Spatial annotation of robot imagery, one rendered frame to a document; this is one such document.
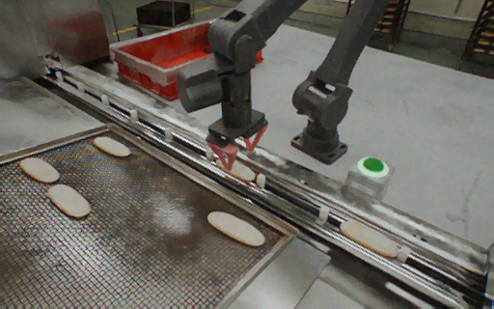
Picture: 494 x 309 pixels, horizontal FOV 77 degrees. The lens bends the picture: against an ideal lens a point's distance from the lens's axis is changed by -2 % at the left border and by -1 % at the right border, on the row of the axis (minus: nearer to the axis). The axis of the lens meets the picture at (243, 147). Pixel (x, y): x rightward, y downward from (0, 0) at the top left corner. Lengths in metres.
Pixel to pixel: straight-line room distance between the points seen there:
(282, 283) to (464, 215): 0.43
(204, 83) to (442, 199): 0.54
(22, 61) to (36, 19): 0.14
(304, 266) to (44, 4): 1.07
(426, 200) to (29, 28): 1.19
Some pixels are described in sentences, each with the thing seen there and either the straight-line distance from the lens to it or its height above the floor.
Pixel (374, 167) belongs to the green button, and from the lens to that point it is 0.65.
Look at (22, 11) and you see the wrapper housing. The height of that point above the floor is 1.06.
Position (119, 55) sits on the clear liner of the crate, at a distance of 1.18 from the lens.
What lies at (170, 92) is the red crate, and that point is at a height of 0.85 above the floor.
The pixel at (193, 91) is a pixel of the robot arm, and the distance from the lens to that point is 0.51.
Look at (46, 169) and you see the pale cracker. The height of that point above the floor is 0.93.
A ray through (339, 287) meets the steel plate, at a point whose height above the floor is 0.82.
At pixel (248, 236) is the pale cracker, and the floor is 0.91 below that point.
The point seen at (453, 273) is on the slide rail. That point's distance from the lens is 0.61.
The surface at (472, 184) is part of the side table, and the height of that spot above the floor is 0.82.
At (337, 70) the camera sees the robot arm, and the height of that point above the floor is 1.03.
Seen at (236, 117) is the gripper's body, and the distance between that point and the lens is 0.57.
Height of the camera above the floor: 1.29
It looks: 36 degrees down
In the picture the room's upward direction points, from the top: straight up
